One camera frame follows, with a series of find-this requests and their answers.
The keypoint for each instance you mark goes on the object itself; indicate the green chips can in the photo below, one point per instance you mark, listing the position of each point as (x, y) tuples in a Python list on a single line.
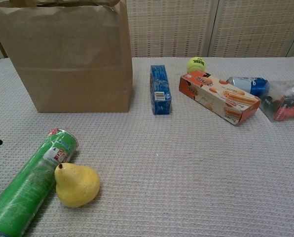
[(23, 195)]

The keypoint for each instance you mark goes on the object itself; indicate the yellow pear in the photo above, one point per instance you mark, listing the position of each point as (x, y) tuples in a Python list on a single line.
[(78, 187)]

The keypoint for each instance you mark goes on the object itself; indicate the brown paper bag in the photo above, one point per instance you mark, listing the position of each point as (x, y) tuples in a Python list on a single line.
[(68, 61)]

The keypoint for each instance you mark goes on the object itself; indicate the clear bag of red parts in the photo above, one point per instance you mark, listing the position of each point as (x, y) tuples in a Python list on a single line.
[(285, 103)]

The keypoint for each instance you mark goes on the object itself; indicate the blue biscuit box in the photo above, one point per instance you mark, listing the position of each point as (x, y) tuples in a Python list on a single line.
[(161, 89)]

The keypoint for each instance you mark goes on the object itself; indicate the white woven tablecloth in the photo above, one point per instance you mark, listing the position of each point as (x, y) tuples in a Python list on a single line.
[(174, 172)]

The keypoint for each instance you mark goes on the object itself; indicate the yellow tennis ball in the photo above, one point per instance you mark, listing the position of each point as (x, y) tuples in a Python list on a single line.
[(196, 64)]

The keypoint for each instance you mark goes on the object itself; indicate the orange cream snack box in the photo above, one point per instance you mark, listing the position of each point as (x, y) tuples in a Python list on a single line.
[(216, 98)]

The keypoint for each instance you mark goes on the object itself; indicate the woven bamboo folding screen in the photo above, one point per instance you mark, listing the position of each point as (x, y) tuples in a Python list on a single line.
[(211, 27)]

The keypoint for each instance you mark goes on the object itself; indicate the blue white drink can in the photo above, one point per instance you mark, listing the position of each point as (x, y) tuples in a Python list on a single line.
[(250, 85)]

